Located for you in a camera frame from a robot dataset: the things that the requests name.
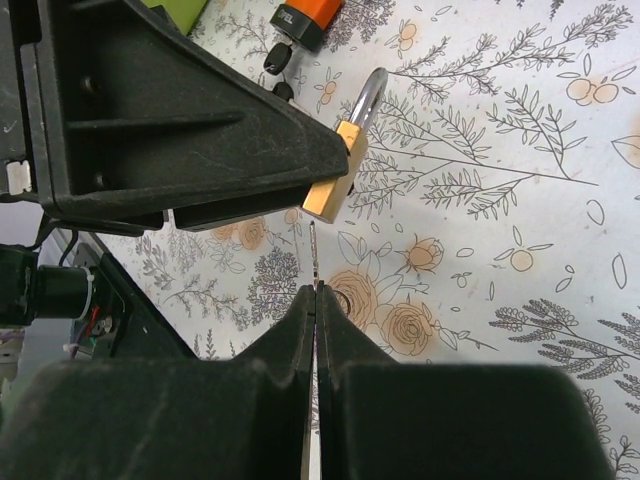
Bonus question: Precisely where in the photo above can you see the orange black padlock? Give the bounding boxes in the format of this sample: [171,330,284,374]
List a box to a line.
[270,0,344,52]

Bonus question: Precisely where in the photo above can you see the green plastic basket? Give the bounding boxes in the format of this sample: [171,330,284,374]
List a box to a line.
[142,0,208,35]

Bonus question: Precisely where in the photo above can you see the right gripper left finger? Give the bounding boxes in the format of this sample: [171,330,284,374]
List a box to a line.
[1,286,316,479]

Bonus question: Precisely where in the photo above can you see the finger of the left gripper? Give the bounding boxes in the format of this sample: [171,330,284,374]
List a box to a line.
[173,202,280,231]

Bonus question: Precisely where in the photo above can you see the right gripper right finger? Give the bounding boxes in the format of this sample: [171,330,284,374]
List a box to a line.
[316,285,614,479]

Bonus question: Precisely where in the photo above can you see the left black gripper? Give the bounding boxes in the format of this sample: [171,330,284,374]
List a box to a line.
[1,1,348,221]

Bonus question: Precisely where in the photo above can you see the brass padlock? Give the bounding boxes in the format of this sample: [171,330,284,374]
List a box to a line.
[299,67,390,225]

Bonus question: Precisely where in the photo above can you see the floral table mat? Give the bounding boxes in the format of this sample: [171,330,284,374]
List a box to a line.
[105,1,639,479]

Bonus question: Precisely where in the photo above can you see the black head key bunch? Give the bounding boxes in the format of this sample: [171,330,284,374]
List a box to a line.
[263,42,294,103]

